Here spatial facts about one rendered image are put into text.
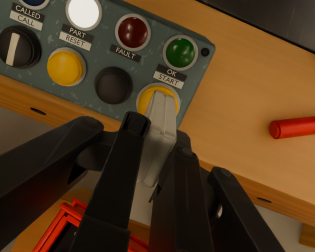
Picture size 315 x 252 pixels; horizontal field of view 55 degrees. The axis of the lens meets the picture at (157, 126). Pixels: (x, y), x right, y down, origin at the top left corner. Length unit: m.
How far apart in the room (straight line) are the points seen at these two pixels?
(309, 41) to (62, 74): 0.23
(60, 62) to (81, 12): 0.04
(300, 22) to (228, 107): 0.12
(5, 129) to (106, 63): 1.00
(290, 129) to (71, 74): 0.18
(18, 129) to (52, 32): 0.98
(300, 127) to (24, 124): 1.03
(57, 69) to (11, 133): 0.98
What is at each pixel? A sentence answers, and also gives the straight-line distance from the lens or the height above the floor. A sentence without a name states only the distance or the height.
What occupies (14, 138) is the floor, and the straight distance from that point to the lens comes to 1.19.
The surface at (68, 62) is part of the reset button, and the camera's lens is 0.22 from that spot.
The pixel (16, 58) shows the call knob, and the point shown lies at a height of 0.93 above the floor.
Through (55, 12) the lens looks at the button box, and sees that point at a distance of 0.23.
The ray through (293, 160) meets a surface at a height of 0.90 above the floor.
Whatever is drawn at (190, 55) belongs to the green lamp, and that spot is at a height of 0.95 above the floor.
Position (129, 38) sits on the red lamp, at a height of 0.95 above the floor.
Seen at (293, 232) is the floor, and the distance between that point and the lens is 1.38.
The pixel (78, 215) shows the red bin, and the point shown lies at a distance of 0.22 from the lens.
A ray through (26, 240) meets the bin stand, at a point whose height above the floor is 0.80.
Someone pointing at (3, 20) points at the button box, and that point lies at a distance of 0.24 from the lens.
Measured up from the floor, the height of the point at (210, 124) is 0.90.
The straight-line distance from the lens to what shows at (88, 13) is 0.22.
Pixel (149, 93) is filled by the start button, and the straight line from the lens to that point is 0.21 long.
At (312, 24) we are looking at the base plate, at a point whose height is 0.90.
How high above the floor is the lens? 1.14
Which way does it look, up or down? 75 degrees down
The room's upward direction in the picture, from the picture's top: 45 degrees clockwise
